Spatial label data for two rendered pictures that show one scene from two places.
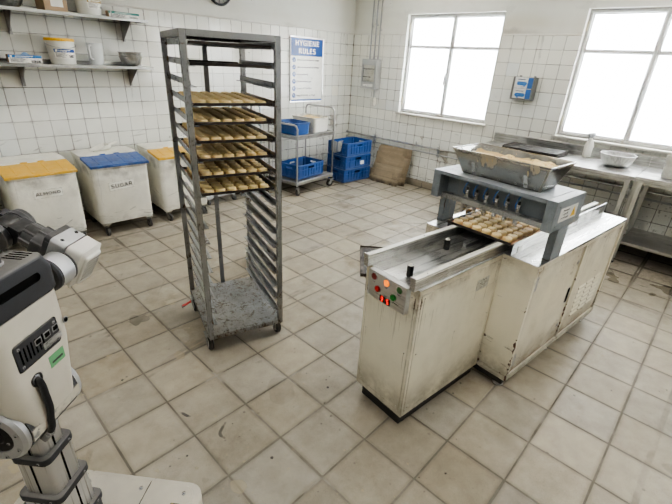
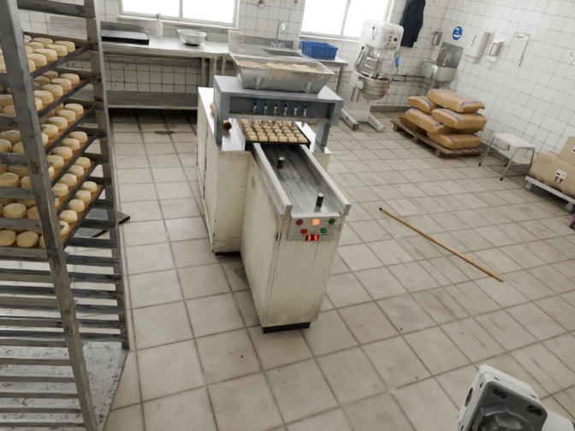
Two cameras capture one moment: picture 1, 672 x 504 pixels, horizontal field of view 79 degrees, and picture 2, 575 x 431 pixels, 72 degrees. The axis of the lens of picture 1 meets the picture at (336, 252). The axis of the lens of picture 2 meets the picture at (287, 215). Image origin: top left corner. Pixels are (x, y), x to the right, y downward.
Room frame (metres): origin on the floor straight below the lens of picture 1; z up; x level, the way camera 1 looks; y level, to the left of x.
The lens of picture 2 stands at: (1.24, 1.27, 1.77)
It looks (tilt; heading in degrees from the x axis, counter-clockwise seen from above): 32 degrees down; 290
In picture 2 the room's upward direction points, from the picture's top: 10 degrees clockwise
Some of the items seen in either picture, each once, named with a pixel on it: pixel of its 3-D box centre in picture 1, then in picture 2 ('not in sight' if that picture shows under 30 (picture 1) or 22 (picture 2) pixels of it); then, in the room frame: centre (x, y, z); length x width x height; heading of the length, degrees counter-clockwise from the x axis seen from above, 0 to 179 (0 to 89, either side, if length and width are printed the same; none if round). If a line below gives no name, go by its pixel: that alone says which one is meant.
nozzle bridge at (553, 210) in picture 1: (498, 208); (274, 115); (2.21, -0.91, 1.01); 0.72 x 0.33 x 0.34; 41
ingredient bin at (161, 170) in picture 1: (174, 179); not in sight; (4.54, 1.90, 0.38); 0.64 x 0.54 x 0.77; 45
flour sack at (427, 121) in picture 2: not in sight; (430, 121); (1.45, -4.49, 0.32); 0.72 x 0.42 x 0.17; 142
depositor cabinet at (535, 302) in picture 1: (516, 276); (250, 167); (2.52, -1.27, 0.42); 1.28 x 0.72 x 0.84; 131
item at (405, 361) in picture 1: (427, 321); (282, 237); (1.88, -0.53, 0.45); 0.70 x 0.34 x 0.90; 131
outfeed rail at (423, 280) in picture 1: (527, 235); (288, 130); (2.17, -1.09, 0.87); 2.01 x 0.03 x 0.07; 131
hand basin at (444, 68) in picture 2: not in sight; (441, 64); (1.61, -5.51, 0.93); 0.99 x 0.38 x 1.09; 137
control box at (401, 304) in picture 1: (388, 290); (312, 227); (1.64, -0.25, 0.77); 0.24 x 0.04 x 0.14; 41
